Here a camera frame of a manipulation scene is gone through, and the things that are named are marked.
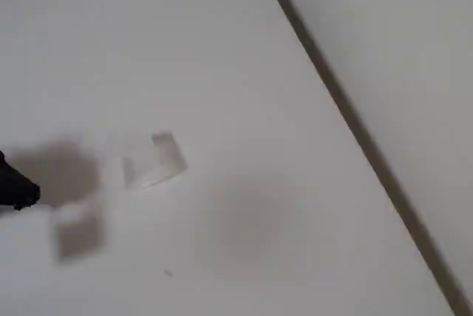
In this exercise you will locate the dark table edge strip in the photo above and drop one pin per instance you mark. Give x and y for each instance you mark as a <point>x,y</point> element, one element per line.
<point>347,116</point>

